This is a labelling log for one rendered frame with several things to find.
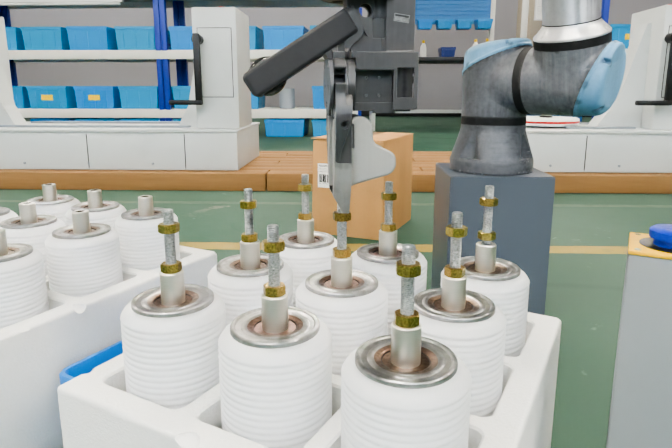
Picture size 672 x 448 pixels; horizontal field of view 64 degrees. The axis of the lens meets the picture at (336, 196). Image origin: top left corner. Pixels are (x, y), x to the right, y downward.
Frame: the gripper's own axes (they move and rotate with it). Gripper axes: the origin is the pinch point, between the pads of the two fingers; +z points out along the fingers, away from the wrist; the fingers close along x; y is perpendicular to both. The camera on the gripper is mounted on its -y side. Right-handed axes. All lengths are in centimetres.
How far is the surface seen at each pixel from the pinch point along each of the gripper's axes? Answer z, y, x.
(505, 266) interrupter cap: 9.1, 19.4, 2.8
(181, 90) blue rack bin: -8, -94, 474
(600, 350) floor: 34, 50, 29
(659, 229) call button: 1.4, 27.0, -10.7
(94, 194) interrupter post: 7, -36, 40
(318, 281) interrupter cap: 9.0, -1.8, 0.3
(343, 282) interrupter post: 8.7, 0.6, -1.1
